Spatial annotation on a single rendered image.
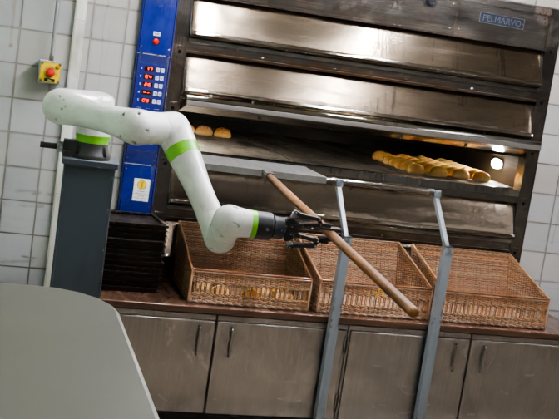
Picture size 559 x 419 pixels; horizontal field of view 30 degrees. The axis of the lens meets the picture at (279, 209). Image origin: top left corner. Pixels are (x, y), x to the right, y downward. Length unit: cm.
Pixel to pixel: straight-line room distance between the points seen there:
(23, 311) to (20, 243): 474
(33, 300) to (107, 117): 341
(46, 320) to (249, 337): 441
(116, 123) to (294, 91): 161
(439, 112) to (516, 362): 127
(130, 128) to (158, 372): 140
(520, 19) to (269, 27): 129
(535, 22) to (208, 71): 168
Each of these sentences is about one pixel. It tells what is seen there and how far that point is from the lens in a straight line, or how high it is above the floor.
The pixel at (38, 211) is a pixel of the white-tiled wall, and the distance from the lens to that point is 487.
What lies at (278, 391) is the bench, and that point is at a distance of 468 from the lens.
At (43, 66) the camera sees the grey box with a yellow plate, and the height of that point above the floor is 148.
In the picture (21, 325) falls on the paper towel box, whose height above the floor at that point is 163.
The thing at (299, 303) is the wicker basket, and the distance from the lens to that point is 463.
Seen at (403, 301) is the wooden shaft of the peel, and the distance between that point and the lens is 282.
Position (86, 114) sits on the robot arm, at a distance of 367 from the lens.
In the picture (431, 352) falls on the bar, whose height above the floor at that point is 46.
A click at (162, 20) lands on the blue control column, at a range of 481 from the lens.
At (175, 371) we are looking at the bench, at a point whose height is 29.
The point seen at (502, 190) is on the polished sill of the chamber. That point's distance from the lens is 544.
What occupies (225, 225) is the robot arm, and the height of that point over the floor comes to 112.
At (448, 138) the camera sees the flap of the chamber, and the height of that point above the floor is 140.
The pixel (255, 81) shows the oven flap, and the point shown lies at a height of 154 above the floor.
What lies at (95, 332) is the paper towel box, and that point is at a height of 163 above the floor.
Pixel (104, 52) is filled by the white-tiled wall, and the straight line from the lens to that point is 481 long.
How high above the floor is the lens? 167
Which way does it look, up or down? 8 degrees down
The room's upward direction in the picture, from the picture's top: 8 degrees clockwise
